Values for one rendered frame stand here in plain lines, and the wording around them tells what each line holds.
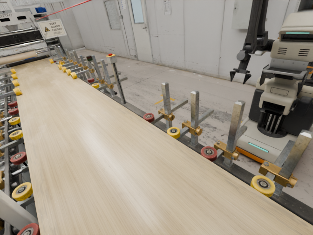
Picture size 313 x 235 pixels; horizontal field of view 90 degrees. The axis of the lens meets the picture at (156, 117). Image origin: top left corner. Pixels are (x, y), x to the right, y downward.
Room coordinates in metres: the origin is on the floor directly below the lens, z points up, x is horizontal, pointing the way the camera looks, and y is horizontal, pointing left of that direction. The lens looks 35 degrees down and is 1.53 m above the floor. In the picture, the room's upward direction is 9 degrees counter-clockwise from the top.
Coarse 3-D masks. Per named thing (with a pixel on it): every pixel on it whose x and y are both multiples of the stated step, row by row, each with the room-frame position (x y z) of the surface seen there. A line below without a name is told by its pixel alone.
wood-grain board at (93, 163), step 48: (48, 96) 1.64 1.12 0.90; (96, 96) 1.44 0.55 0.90; (48, 144) 0.81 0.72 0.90; (96, 144) 0.73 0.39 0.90; (144, 144) 0.67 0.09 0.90; (48, 192) 0.45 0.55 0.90; (96, 192) 0.41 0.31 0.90; (144, 192) 0.38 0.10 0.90; (192, 192) 0.34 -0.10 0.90; (240, 192) 0.31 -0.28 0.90
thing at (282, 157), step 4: (288, 144) 0.55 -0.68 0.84; (292, 144) 0.55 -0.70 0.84; (284, 148) 0.53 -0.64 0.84; (288, 148) 0.53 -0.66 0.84; (284, 152) 0.50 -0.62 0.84; (288, 152) 0.50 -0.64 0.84; (280, 156) 0.49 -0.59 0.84; (284, 156) 0.48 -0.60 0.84; (276, 160) 0.47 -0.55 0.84; (280, 160) 0.46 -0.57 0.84; (284, 160) 0.46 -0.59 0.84; (276, 164) 0.45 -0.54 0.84; (280, 164) 0.44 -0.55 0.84; (268, 172) 0.41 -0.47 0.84; (268, 176) 0.39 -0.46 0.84; (272, 176) 0.39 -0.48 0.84; (272, 180) 0.38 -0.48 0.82
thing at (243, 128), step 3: (243, 126) 0.77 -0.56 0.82; (246, 126) 0.77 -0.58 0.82; (240, 129) 0.75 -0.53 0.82; (243, 129) 0.74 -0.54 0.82; (246, 129) 0.76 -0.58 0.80; (240, 132) 0.72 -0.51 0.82; (243, 132) 0.73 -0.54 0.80; (240, 135) 0.71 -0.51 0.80; (219, 150) 0.61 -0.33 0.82; (222, 150) 0.60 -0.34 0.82; (219, 153) 0.58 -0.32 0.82; (222, 153) 0.59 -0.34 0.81; (219, 156) 0.57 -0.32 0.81; (216, 159) 0.55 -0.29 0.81; (213, 162) 0.54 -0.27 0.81
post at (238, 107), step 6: (240, 102) 0.58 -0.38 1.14; (234, 108) 0.59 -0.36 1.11; (240, 108) 0.57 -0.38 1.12; (234, 114) 0.58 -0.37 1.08; (240, 114) 0.57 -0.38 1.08; (234, 120) 0.58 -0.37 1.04; (240, 120) 0.58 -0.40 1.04; (234, 126) 0.58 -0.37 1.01; (234, 132) 0.57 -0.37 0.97; (228, 138) 0.59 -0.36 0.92; (234, 138) 0.57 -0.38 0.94; (228, 144) 0.59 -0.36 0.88; (234, 144) 0.57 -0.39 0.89; (228, 150) 0.58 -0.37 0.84; (228, 162) 0.57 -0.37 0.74
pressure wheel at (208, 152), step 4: (204, 148) 0.56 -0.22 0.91; (208, 148) 0.56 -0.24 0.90; (212, 148) 0.55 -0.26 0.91; (204, 152) 0.53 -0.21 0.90; (208, 152) 0.53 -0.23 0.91; (212, 152) 0.53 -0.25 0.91; (216, 152) 0.52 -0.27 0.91; (204, 156) 0.51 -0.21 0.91; (208, 156) 0.51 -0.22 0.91; (212, 156) 0.50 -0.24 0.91; (216, 156) 0.50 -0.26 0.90; (212, 160) 0.49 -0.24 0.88
